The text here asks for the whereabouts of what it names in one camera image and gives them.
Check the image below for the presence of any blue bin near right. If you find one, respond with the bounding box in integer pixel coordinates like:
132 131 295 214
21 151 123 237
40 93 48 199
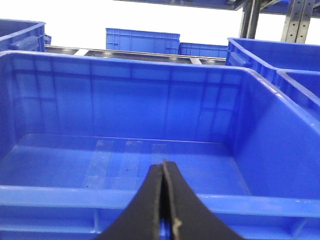
275 69 320 120

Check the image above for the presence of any distant tall blue crate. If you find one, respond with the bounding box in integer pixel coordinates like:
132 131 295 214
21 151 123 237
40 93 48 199
105 28 180 55

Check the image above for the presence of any distant low blue crate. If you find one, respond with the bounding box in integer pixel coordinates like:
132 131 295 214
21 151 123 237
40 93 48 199
178 42 228 58

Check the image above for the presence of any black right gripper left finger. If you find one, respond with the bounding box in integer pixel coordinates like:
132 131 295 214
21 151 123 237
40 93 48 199
96 164 163 240

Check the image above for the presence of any steel frame rail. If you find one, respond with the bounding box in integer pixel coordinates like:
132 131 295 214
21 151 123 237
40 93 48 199
45 45 226 66

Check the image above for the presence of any blue bin far right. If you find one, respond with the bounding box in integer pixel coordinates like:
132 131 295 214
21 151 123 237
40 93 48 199
225 37 320 83

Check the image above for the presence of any blue plastic bin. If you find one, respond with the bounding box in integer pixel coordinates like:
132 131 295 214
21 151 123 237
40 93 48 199
0 19 52 52
0 51 320 240

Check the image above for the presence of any blue plastic bin left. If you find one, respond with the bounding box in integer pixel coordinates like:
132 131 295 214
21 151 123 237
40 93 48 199
0 19 52 52

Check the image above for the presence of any blue plastic bin right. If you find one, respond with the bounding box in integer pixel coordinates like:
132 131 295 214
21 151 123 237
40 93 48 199
0 51 320 240

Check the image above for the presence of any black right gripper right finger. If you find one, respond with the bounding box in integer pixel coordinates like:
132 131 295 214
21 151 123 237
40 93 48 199
162 160 243 240

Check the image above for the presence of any grey perforated rack post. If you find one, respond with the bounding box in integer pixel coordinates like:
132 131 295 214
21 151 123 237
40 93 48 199
280 0 315 44

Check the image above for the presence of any dark metal rack post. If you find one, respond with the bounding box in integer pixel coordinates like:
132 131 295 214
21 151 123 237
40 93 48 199
239 0 262 39

